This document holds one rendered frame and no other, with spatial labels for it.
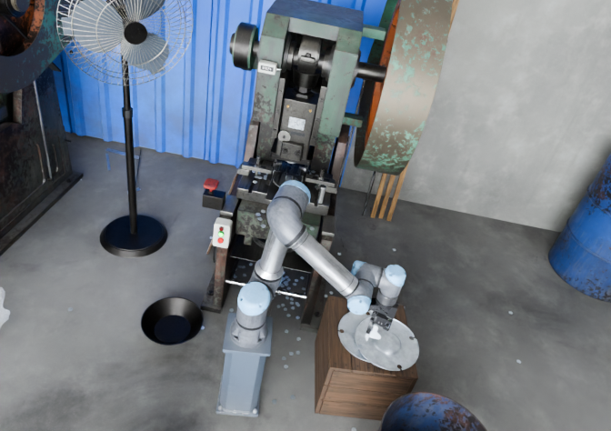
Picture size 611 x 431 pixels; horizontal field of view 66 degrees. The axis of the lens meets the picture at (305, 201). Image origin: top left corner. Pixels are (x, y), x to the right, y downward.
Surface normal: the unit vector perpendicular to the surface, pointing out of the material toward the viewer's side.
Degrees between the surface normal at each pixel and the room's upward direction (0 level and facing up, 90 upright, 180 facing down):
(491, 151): 90
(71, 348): 0
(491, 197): 90
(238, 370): 90
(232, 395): 90
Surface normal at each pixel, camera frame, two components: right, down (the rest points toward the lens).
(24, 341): 0.17, -0.80
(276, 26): 0.04, -0.17
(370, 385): -0.02, 0.58
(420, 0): 0.08, -0.39
